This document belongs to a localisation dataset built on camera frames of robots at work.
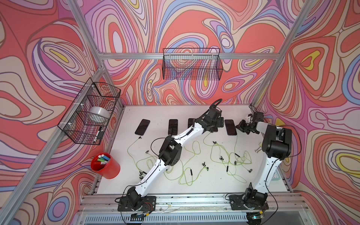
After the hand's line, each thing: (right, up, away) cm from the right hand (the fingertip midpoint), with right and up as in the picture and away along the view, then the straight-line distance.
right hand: (237, 128), depth 105 cm
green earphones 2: (-29, -21, -19) cm, 40 cm away
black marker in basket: (-87, +2, -32) cm, 92 cm away
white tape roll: (-86, +12, -32) cm, 92 cm away
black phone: (-49, +1, 0) cm, 49 cm away
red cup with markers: (-87, -18, -27) cm, 93 cm away
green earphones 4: (-1, -24, -21) cm, 32 cm away
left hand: (-14, +6, -9) cm, 18 cm away
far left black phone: (-73, +1, +2) cm, 73 cm away
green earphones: (-47, -28, -23) cm, 60 cm away
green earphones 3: (-19, -10, -10) cm, 23 cm away
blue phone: (-4, +1, +1) cm, 5 cm away
